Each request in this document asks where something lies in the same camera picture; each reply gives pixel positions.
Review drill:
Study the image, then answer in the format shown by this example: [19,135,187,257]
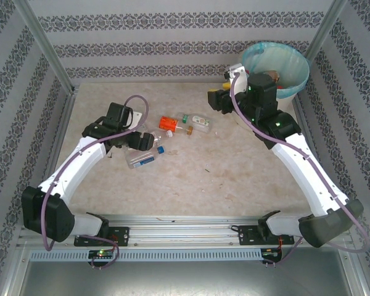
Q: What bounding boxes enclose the aluminium frame post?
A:
[12,0,76,93]
[305,0,349,62]

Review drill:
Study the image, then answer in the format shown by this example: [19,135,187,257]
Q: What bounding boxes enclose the small green circuit board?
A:
[260,247,283,259]
[88,249,117,260]

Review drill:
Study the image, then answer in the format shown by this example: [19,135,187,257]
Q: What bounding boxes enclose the aluminium front rail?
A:
[17,215,357,249]

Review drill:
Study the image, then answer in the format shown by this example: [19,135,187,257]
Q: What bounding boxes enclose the aluminium side rail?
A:
[291,91,342,223]
[29,86,80,224]

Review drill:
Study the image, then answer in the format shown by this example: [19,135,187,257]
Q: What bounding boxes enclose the grey metal base sheet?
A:
[6,246,368,296]

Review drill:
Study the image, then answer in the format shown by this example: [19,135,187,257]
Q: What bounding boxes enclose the blue cap clear bottle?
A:
[125,146,167,170]

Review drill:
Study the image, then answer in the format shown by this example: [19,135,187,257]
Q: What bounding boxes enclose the clear bottle green leaf label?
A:
[178,113,211,134]

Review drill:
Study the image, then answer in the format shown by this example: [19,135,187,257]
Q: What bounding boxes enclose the light blue bin liner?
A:
[242,41,311,99]

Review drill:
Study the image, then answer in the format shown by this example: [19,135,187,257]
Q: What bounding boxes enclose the white slotted cable duct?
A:
[29,249,263,263]

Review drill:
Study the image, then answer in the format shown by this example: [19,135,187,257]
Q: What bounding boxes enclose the purple cable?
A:
[42,94,150,269]
[229,71,370,269]

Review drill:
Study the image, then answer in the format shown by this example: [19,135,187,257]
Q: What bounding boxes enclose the cream plastic waste bin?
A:
[234,41,311,127]

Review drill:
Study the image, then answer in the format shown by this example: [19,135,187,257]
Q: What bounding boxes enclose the orange label plastic bottle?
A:
[158,115,194,136]

